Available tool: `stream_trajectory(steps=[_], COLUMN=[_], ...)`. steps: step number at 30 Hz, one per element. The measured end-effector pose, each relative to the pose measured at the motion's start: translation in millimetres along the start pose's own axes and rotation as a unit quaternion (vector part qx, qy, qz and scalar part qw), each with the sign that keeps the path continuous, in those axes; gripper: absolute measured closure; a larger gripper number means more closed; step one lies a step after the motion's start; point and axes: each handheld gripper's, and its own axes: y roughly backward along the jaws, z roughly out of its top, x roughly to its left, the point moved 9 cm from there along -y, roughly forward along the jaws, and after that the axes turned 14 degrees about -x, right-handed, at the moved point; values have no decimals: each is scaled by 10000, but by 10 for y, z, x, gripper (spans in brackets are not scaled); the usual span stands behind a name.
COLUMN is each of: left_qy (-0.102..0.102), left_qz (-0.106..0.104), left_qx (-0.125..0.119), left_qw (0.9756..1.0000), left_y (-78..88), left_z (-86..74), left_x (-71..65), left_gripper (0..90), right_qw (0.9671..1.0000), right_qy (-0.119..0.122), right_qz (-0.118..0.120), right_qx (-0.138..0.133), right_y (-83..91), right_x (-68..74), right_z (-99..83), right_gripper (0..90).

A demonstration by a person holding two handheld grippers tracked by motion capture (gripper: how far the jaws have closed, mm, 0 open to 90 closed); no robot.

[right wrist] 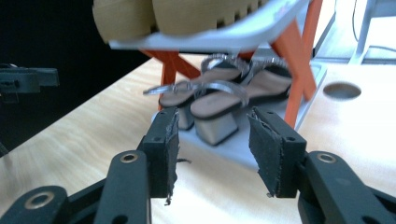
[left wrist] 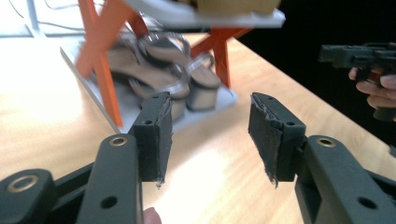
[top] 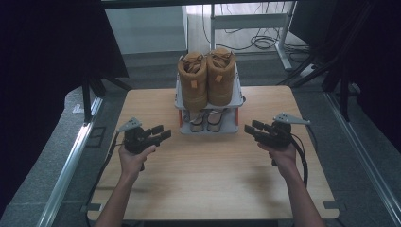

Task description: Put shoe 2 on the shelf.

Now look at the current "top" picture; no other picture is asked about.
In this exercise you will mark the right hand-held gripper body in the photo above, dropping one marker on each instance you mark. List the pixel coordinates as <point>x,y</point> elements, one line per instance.
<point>280,135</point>

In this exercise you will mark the tan suede boot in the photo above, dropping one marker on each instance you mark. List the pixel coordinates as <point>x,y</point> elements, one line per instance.
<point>193,85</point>
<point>221,78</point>

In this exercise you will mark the white cabinet panel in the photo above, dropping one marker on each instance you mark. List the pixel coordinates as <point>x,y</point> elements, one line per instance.
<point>145,30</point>

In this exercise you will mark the white metal desk frame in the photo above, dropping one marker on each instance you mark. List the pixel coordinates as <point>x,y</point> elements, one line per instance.
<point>249,22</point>

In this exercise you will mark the person's right hand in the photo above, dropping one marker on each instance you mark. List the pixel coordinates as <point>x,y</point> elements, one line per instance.
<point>285,157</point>

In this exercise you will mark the black tripod stand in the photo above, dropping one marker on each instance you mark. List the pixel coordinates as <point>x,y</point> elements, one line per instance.
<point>86,101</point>

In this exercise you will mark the dark curtain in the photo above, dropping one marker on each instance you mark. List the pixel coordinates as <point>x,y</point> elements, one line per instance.
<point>41,78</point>
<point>381,63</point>

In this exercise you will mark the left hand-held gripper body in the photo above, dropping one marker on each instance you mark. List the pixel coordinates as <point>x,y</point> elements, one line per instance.
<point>135,142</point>

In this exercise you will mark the white power strip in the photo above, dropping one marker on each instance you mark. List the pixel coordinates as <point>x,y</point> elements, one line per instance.
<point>307,70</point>

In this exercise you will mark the aluminium floor rail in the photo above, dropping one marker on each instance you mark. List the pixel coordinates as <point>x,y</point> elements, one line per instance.
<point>362,157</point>
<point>67,170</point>

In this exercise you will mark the grey two-tier shoe rack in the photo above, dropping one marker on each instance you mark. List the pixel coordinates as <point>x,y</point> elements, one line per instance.
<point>235,124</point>

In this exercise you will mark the black stand legs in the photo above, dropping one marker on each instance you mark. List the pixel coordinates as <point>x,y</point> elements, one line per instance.
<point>343,94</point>

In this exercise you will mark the person's left hand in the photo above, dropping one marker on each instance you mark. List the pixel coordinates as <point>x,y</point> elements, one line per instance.
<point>130,164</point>

